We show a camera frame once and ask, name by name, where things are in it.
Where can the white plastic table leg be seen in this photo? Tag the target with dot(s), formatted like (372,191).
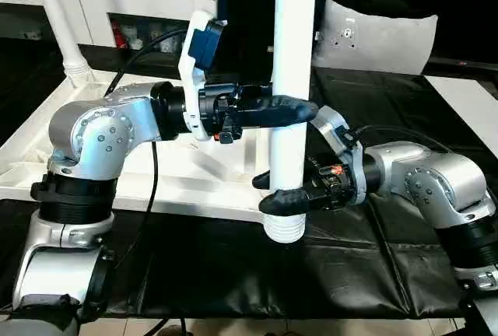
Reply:
(292,40)
(58,21)

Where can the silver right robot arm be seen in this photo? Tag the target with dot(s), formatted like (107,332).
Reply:
(432,180)

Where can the white plastic table top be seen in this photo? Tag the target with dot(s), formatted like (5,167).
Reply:
(210,184)

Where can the grey cushion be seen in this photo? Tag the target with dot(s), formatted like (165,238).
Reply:
(381,36)

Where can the black table mat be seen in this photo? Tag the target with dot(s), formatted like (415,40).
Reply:
(369,254)

